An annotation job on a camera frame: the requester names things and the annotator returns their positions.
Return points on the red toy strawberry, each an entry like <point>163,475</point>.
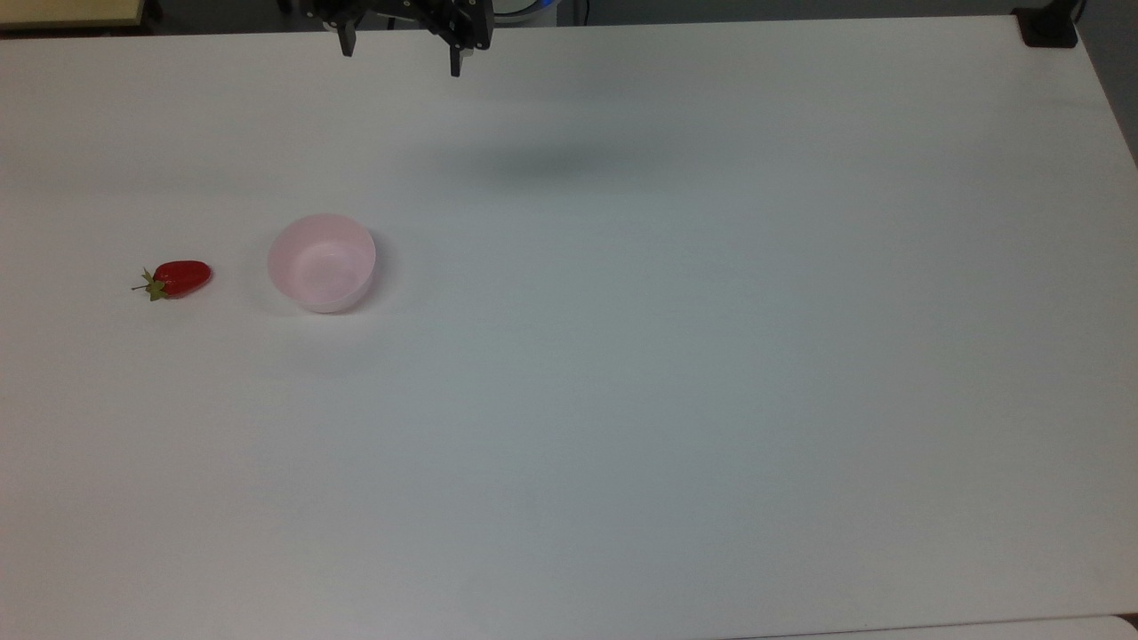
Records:
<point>180,277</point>

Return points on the wooden side table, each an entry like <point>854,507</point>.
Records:
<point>69,12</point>

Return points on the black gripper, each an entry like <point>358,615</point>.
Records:
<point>404,7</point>

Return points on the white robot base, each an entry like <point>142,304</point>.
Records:
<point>524,9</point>

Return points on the black table clamp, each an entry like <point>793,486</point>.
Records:
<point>1047,25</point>

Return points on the pink plastic bowl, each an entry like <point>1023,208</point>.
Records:
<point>322,262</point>

